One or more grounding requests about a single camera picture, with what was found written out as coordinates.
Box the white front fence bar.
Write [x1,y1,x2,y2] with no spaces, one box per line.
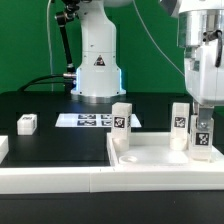
[0,167,224,194]

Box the apriltag base marker sheet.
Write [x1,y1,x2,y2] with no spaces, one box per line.
[54,113,143,128]

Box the white thin cable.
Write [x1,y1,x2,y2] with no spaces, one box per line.
[46,0,55,92]

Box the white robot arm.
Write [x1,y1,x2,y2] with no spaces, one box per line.
[72,0,224,131]

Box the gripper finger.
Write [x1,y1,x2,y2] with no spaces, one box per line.
[193,102,214,130]

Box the white left fence piece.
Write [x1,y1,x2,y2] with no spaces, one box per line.
[0,136,9,164]

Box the white square table top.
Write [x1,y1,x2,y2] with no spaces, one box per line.
[107,132,224,170]

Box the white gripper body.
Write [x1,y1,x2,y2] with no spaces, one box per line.
[184,44,224,106]

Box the black cable bundle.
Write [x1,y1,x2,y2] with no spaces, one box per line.
[18,73,73,93]

